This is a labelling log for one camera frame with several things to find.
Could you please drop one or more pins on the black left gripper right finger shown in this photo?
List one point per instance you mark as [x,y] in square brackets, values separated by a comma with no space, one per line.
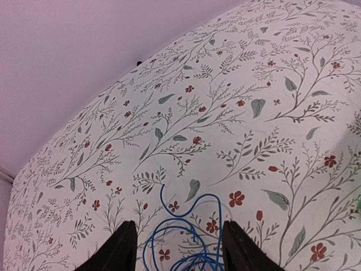
[240,253]

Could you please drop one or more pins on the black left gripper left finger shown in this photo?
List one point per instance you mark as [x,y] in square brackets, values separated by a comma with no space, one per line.
[119,252]

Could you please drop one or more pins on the floral patterned table mat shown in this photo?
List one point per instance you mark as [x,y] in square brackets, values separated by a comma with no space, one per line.
[253,117]

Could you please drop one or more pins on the left aluminium frame post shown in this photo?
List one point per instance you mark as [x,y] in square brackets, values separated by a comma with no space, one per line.
[6,176]

